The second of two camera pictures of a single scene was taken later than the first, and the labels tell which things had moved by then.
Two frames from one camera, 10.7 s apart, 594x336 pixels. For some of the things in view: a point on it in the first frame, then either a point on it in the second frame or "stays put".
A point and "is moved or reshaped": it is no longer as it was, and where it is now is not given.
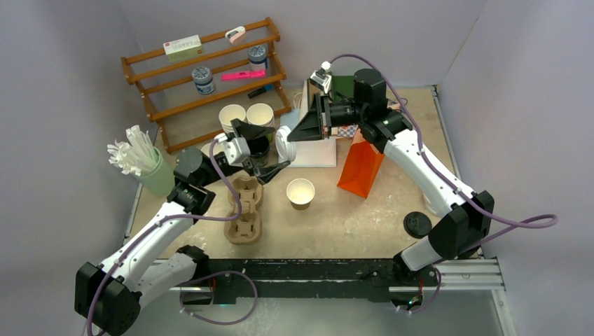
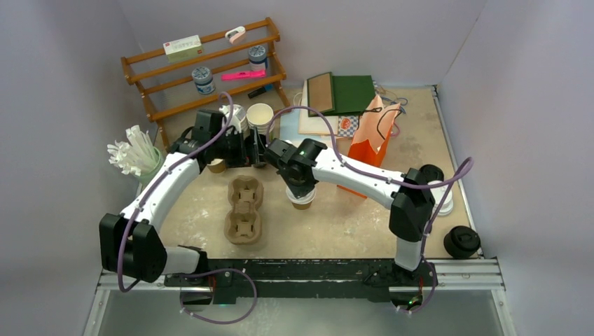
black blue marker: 260,91 stays put
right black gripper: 317,124 -> 299,191
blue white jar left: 204,80 stays put
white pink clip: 235,34 stays put
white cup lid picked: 286,150 is moved or reshaped
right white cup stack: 260,114 stays put
